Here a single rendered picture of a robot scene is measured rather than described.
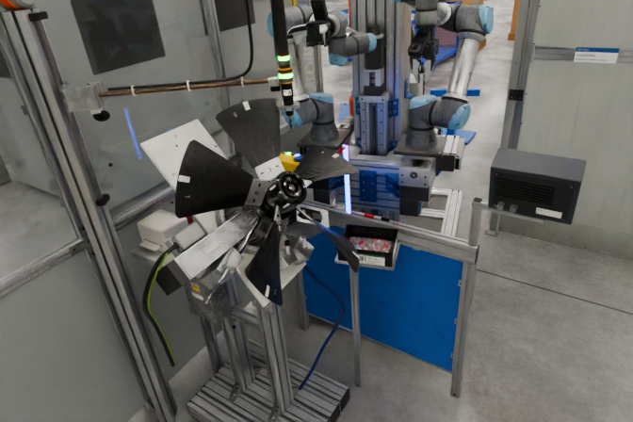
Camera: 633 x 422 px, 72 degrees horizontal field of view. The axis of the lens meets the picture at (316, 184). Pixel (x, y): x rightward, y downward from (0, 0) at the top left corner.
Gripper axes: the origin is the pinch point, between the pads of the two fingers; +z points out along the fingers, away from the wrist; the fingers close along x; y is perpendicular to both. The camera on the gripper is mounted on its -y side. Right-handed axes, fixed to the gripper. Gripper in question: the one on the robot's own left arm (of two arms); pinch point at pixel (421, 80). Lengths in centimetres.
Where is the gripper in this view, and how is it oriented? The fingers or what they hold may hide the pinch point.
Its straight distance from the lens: 172.3
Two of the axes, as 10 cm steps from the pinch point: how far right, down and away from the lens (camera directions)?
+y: 5.3, -4.3, 7.3
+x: -8.4, -1.9, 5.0
